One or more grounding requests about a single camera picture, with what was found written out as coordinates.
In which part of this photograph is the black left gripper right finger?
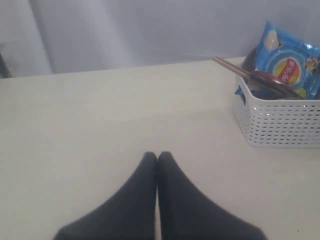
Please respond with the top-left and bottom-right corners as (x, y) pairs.
(157, 151), (263, 240)

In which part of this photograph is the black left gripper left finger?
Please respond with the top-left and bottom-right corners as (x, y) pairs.
(54, 152), (157, 240)

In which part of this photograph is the brown wooden spoon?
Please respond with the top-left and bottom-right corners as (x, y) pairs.
(249, 71), (306, 100)

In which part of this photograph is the white perforated plastic basket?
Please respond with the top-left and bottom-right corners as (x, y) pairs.
(233, 76), (320, 149)

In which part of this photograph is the lower wooden chopstick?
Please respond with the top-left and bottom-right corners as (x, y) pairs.
(212, 58), (291, 98)

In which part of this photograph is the wooden chopstick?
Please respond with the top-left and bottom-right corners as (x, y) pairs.
(212, 56), (296, 97)
(212, 58), (291, 98)

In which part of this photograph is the upper wooden chopstick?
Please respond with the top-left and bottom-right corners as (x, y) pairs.
(212, 56), (296, 97)

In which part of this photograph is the blue chips bag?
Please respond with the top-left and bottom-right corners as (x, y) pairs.
(241, 21), (320, 100)

